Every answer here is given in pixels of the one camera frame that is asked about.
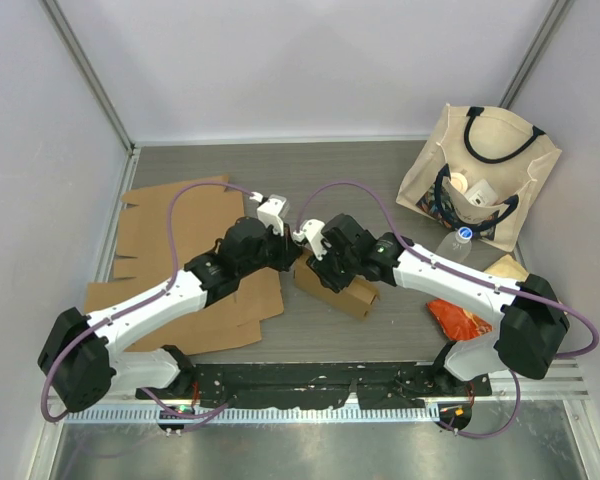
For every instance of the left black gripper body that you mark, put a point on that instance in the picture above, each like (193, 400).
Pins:
(274, 251)

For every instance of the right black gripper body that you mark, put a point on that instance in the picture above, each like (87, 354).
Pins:
(338, 270)

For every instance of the brown cardboard box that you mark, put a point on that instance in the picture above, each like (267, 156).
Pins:
(356, 300)

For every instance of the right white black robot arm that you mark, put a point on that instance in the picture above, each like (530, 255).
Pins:
(527, 328)

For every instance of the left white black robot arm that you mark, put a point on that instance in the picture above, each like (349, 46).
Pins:
(87, 356)

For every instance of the white box in bag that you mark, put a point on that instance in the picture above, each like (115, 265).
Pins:
(481, 194)

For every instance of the clear plastic water bottle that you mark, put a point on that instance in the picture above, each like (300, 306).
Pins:
(456, 246)

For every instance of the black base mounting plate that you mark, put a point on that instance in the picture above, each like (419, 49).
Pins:
(319, 386)

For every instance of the orange chips snack bag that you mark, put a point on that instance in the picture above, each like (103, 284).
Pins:
(459, 324)

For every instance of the round beige lid in bag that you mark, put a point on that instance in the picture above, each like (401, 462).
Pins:
(459, 182)

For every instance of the beige canvas tote bag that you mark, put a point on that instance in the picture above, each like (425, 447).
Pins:
(481, 142)

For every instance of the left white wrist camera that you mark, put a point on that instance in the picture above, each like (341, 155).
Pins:
(271, 211)

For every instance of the white slotted cable duct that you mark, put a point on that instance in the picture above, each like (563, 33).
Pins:
(349, 413)

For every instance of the left aluminium frame post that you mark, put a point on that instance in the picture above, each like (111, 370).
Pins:
(66, 33)

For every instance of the aluminium frame post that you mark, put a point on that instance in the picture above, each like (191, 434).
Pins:
(66, 33)
(551, 23)

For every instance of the right aluminium frame post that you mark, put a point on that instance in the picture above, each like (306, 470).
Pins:
(551, 23)

